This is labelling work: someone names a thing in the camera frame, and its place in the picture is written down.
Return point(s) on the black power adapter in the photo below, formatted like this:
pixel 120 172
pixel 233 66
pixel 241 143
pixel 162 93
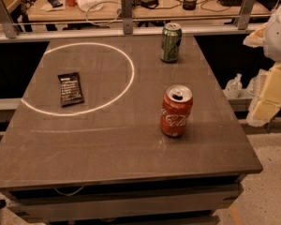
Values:
pixel 149 3

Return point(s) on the black rxbar chocolate wrapper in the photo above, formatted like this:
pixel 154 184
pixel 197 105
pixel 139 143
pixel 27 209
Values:
pixel 71 92

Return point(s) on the small black round container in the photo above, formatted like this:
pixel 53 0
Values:
pixel 189 4

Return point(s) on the clear plastic bottle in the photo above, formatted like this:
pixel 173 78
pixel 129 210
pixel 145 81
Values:
pixel 233 87

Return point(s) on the green soda can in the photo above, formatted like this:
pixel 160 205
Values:
pixel 171 39

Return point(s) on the metal rail with brackets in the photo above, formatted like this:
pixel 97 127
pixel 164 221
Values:
pixel 221 24

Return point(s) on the white crumpled cloth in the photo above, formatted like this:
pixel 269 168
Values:
pixel 88 5

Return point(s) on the red coca-cola can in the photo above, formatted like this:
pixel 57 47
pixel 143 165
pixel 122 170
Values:
pixel 176 108

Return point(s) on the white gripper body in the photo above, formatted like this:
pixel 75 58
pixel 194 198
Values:
pixel 279 35

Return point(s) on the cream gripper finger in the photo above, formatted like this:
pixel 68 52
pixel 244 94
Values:
pixel 256 38
pixel 266 102

